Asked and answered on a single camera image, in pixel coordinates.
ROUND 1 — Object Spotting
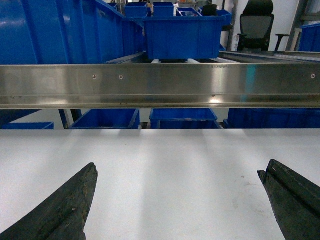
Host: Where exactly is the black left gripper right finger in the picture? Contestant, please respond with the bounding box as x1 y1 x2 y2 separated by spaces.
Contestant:
257 159 320 240

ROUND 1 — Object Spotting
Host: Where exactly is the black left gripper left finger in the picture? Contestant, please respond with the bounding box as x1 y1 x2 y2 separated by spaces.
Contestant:
0 162 98 240

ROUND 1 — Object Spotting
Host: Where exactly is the blue bin lower right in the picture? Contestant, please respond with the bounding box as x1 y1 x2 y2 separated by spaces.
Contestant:
223 108 320 129

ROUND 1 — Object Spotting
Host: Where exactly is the blue bin lower left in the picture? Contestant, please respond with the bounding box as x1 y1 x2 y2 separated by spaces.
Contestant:
70 108 140 130

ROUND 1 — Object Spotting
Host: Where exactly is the blue bin lower centre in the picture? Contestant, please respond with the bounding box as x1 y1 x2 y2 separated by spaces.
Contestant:
149 108 221 130

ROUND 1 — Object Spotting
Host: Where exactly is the black office chair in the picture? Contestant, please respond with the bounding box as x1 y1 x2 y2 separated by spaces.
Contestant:
236 0 275 52

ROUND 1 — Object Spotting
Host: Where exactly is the large blue bin left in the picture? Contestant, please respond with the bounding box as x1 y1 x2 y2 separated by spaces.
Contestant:
0 0 144 65

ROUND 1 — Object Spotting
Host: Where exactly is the blue plastic bin centre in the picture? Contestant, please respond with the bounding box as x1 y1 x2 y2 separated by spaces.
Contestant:
143 16 225 60

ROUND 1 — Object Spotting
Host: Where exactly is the stainless steel shelf rail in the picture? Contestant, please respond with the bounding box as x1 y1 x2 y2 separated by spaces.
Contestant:
0 63 320 109

